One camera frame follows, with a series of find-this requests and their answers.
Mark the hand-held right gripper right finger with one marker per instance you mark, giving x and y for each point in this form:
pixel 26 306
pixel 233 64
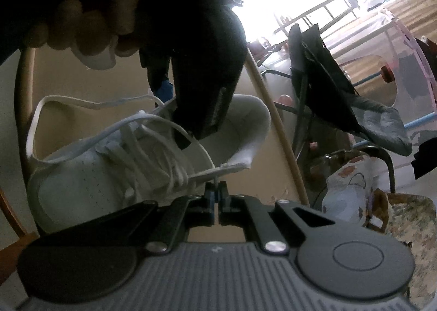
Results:
pixel 222 195

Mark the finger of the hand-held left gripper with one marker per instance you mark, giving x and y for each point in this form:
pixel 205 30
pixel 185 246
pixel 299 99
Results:
pixel 198 99
pixel 163 90

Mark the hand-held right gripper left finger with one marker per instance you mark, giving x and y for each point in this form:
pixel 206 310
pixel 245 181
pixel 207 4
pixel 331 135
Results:
pixel 211 195

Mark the white shoelace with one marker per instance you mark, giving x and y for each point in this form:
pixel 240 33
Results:
pixel 135 142

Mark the white sneaker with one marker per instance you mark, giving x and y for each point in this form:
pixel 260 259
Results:
pixel 68 174

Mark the person's left hand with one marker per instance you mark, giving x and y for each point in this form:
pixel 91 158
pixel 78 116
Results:
pixel 88 24

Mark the pink ball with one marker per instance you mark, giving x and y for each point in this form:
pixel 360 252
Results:
pixel 286 100

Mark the black folding chair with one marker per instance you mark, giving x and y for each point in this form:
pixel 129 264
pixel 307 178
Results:
pixel 317 68

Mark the wooden ladder stool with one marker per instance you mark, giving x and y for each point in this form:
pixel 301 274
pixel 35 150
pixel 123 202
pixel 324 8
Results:
pixel 327 7

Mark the floral sofa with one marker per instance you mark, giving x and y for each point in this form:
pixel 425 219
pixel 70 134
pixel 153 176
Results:
pixel 409 222

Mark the red round toy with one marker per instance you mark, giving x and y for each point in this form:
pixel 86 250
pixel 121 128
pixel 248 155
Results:
pixel 386 73

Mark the black hanging cloth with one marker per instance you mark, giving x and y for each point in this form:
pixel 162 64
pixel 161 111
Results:
pixel 426 157

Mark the pink mesh play tent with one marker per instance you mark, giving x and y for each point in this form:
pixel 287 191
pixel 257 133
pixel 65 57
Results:
pixel 409 58

